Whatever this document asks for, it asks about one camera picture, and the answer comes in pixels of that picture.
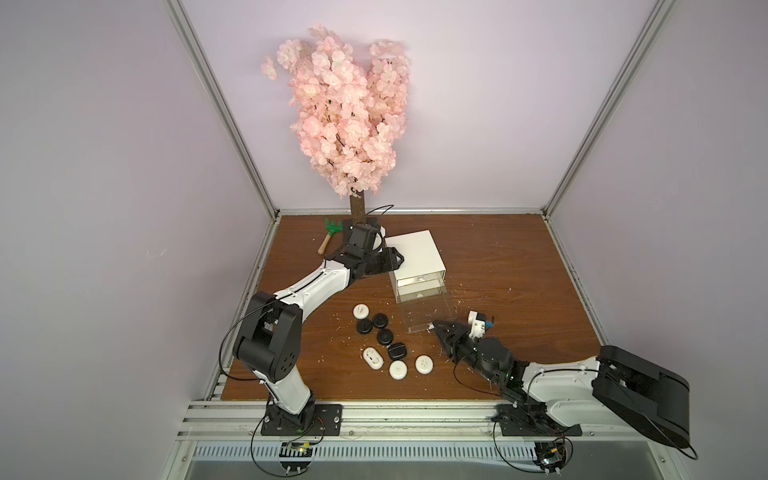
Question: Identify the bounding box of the white three-drawer cabinet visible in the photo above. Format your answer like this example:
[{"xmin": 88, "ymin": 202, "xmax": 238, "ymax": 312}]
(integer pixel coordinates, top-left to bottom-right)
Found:
[{"xmin": 386, "ymin": 230, "xmax": 446, "ymax": 303}]

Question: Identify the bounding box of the black earphone case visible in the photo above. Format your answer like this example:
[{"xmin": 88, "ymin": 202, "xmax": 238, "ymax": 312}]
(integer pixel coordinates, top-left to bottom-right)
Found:
[
  {"xmin": 387, "ymin": 342, "xmax": 408, "ymax": 361},
  {"xmin": 356, "ymin": 318, "xmax": 373, "ymax": 335},
  {"xmin": 371, "ymin": 313, "xmax": 389, "ymax": 329},
  {"xmin": 377, "ymin": 328, "xmax": 394, "ymax": 346}
]

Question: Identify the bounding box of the clear drawer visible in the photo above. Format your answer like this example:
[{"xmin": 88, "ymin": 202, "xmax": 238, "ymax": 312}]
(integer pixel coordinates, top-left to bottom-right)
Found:
[{"xmin": 399, "ymin": 290, "xmax": 457, "ymax": 334}]

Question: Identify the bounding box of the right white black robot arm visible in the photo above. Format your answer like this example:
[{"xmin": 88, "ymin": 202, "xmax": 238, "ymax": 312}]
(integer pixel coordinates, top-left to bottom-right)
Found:
[{"xmin": 432, "ymin": 320, "xmax": 691, "ymax": 450}]

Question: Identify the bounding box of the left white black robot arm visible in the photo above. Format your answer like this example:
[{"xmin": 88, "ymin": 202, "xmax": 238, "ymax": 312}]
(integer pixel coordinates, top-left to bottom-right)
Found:
[{"xmin": 232, "ymin": 223, "xmax": 404, "ymax": 431}]

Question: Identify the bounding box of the green toy rake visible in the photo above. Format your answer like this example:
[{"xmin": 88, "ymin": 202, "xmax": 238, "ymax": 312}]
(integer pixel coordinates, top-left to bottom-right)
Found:
[{"xmin": 317, "ymin": 218, "xmax": 343, "ymax": 255}]

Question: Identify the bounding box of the white round earphone case top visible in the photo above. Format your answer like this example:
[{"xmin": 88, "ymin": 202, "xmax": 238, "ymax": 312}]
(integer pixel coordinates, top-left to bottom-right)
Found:
[{"xmin": 353, "ymin": 303, "xmax": 370, "ymax": 320}]

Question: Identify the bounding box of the white round earphone case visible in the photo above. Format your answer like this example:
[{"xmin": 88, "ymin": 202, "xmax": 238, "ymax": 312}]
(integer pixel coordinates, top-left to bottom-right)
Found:
[
  {"xmin": 388, "ymin": 360, "xmax": 408, "ymax": 381},
  {"xmin": 414, "ymin": 355, "xmax": 434, "ymax": 375},
  {"xmin": 353, "ymin": 303, "xmax": 370, "ymax": 320}
]

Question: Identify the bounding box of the white round earphone case right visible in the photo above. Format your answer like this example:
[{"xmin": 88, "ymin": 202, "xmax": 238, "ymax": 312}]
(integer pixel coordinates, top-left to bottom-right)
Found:
[{"xmin": 414, "ymin": 355, "xmax": 434, "ymax": 375}]

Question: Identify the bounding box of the white round earphone case bottom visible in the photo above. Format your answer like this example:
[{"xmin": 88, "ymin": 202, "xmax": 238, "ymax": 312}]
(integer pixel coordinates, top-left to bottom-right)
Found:
[{"xmin": 388, "ymin": 360, "xmax": 408, "ymax": 381}]

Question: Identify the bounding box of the white oval earphone case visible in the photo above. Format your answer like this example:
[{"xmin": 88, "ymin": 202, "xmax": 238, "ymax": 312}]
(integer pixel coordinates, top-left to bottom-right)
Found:
[{"xmin": 361, "ymin": 347, "xmax": 384, "ymax": 370}]

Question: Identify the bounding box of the right circuit board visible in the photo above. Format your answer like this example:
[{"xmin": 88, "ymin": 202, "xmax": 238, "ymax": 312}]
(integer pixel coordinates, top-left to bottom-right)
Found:
[{"xmin": 533, "ymin": 441, "xmax": 568, "ymax": 476}]

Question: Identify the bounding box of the circuit board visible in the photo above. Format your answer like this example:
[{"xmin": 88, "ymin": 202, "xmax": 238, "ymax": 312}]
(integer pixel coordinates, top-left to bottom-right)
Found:
[
  {"xmin": 533, "ymin": 441, "xmax": 568, "ymax": 476},
  {"xmin": 278, "ymin": 442, "xmax": 316, "ymax": 477}
]

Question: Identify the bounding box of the pink blossom artificial tree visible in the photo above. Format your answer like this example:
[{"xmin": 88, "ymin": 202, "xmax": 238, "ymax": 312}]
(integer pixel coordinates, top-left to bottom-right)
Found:
[{"xmin": 261, "ymin": 24, "xmax": 410, "ymax": 223}]

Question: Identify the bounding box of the left circuit board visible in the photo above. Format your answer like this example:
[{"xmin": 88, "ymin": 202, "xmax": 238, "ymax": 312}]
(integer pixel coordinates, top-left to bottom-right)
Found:
[{"xmin": 278, "ymin": 442, "xmax": 316, "ymax": 477}]

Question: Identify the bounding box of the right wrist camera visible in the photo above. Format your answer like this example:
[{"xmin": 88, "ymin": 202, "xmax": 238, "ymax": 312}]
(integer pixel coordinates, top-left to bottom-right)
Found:
[{"xmin": 467, "ymin": 310, "xmax": 494, "ymax": 340}]

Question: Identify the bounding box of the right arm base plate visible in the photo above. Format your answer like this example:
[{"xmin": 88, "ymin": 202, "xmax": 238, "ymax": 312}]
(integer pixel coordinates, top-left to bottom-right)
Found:
[{"xmin": 491, "ymin": 403, "xmax": 583, "ymax": 437}]

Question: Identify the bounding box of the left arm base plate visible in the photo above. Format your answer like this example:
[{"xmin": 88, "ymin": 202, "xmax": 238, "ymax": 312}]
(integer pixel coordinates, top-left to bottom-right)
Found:
[{"xmin": 259, "ymin": 403, "xmax": 343, "ymax": 437}]

